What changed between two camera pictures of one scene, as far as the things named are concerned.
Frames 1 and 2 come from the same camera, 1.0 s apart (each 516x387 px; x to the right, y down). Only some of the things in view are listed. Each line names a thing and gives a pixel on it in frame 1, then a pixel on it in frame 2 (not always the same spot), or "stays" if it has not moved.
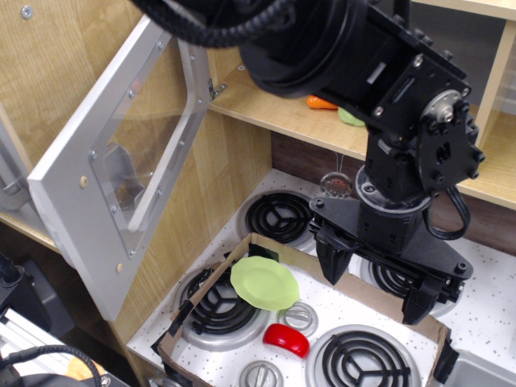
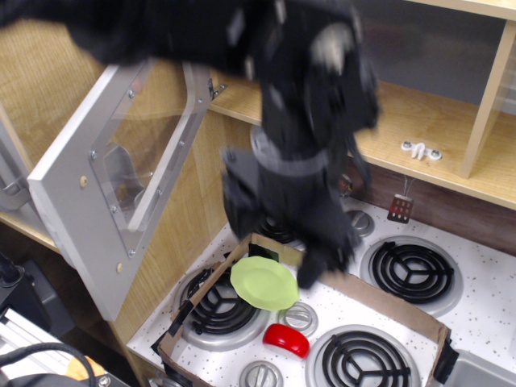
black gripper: x=399 y=238 → x=298 y=198
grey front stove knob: x=261 y=374 stays
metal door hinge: x=212 y=92 stays
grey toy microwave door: x=102 y=175 stays
